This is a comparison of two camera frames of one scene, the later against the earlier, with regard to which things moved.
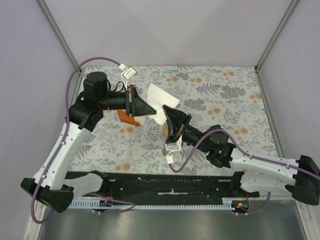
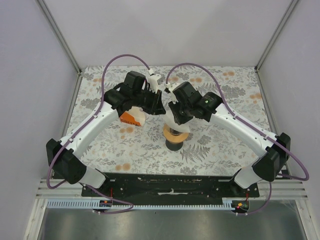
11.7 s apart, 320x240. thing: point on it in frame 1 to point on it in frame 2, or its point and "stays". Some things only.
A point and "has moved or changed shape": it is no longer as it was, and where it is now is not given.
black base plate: (171, 186) stays
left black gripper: (135, 105) to (157, 107)
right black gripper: (177, 120) to (178, 118)
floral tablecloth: (226, 99) stays
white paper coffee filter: (156, 98) has moved or changed shape
